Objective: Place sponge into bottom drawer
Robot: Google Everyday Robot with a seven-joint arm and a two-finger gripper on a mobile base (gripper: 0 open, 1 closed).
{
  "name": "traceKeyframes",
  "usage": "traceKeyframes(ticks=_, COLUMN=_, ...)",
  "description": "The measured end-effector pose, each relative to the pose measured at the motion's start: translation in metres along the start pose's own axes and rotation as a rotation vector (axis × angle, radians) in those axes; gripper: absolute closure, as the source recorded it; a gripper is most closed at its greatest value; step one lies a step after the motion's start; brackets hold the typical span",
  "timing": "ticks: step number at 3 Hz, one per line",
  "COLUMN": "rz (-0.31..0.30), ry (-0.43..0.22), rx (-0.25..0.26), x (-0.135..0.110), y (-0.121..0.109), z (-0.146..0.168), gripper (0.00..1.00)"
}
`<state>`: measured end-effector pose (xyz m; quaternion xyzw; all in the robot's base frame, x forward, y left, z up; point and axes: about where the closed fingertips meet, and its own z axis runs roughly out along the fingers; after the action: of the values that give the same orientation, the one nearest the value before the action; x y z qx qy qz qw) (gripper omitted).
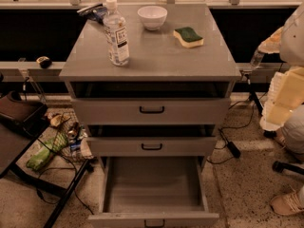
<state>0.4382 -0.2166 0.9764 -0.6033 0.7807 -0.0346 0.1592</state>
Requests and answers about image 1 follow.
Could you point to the green yellow sponge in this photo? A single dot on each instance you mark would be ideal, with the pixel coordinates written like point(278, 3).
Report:
point(188, 37)

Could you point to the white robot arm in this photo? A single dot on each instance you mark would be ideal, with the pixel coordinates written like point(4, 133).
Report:
point(286, 91)

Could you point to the grey drawer cabinet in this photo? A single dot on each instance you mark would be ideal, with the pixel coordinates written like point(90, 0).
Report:
point(156, 56)

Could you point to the grey top drawer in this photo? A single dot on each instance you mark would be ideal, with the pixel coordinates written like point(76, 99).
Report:
point(150, 102)

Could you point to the grey drawer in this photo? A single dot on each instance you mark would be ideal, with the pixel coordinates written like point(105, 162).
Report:
point(151, 140)
point(153, 192)
point(150, 102)

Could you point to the grey middle drawer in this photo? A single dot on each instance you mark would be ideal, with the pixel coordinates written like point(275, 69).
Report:
point(151, 140)

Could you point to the grey bottom drawer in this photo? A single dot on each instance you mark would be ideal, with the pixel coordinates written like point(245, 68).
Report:
point(153, 192)

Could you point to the white ceramic bowl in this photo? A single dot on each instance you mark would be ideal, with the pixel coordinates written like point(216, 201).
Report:
point(152, 17)

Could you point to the black power adapter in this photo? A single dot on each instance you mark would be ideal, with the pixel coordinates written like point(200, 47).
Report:
point(230, 145)

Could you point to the clear plastic water bottle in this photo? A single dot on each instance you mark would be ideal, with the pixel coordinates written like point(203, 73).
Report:
point(116, 34)

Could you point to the black tripod stand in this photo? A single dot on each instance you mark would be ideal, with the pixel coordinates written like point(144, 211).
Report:
point(253, 97)

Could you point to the green plastic bag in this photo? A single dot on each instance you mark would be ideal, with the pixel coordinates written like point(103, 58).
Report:
point(48, 149)

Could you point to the dark blue snack bag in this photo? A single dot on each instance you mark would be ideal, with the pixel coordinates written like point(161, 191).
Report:
point(94, 12)

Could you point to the small background water bottle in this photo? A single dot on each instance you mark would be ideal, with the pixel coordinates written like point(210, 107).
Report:
point(257, 58)

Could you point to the black tape measure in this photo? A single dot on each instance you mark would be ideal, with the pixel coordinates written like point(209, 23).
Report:
point(44, 62)

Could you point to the black folding chair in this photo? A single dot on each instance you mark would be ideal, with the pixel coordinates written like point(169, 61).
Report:
point(22, 123)

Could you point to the person light trouser leg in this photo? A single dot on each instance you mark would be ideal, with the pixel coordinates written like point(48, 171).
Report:
point(293, 133)

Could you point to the tan sneaker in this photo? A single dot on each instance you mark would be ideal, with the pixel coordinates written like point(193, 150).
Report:
point(288, 204)

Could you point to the wire mesh trash basket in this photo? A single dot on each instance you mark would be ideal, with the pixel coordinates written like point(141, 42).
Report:
point(69, 136)

